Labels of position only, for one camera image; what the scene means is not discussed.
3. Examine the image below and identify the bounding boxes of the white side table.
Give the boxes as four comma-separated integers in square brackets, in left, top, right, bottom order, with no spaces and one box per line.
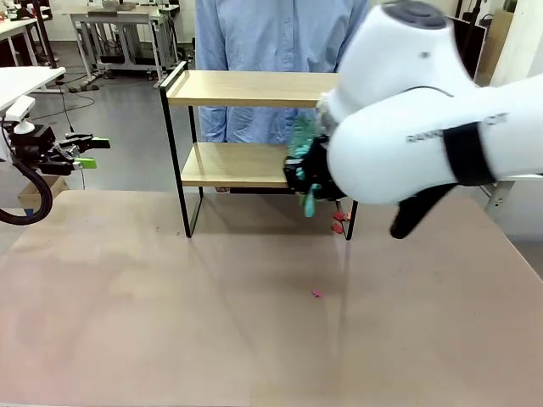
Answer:
[0,66,67,116]
[479,172,543,214]

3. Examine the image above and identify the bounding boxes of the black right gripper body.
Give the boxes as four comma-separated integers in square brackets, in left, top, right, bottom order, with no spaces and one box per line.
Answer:
[283,134,347,201]

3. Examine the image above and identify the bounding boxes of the black frame wooden shelf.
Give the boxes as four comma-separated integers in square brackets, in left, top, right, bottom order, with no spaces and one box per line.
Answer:
[160,61,360,241]

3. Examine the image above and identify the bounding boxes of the white desk black legs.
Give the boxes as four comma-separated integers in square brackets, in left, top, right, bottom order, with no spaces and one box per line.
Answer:
[0,16,59,69]

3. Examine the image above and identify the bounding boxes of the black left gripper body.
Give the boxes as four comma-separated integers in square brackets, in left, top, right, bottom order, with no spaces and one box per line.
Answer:
[8,124,59,170]

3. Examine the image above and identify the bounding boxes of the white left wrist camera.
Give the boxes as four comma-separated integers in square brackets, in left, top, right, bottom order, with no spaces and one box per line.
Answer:
[4,95,36,133]

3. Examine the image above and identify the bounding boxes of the person right forearm blue sleeve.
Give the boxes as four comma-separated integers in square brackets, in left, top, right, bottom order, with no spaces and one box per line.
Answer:
[198,105,229,143]

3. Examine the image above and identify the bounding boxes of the person in blue shirt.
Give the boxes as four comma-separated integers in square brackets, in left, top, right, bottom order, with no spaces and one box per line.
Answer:
[193,0,371,144]

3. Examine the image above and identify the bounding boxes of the wooden top metal desk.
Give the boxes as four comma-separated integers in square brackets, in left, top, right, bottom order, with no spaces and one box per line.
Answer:
[70,7,179,82]

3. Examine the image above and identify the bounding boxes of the black left arm cable sleeve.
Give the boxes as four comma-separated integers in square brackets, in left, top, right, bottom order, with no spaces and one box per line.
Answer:
[0,160,54,226]

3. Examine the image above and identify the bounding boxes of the teal chenille duster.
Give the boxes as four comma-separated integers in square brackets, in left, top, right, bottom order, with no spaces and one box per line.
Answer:
[287,114,326,220]

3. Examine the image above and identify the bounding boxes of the brown cardboard box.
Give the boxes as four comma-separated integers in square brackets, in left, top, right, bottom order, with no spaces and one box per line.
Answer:
[16,175,70,208]

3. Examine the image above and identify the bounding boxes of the black monitor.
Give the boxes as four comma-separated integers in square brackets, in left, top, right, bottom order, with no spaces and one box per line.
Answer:
[445,15,487,81]

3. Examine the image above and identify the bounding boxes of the brown cardboard board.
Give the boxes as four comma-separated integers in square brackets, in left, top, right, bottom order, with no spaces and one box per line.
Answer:
[474,8,515,86]

